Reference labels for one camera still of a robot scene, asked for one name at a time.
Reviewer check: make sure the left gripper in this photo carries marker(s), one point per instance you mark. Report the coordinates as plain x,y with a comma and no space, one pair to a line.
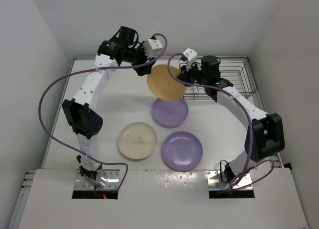
140,48

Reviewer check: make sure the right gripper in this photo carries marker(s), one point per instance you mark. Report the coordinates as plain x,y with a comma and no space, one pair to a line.
185,75

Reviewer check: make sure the orange plate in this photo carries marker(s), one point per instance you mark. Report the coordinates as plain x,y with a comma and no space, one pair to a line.
163,85

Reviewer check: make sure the purple plate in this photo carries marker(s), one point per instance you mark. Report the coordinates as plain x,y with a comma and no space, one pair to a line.
170,113
182,151

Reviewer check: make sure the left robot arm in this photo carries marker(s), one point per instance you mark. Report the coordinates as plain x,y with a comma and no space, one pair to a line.
80,111

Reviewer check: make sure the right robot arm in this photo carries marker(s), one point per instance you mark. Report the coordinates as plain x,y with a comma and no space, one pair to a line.
224,93

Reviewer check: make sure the cream plate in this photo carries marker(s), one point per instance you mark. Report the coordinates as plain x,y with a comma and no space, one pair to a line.
137,141

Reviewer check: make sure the wire dish rack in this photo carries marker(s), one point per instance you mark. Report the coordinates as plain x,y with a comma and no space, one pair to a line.
237,71

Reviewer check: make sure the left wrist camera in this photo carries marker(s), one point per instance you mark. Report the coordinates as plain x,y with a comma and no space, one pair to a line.
152,47

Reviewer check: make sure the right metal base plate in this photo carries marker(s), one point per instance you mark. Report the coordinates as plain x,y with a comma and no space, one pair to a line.
217,181

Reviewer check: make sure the metal base plate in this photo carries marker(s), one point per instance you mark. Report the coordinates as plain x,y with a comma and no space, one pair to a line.
217,181
106,180

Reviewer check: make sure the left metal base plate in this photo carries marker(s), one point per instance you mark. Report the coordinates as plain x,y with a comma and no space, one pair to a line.
106,180

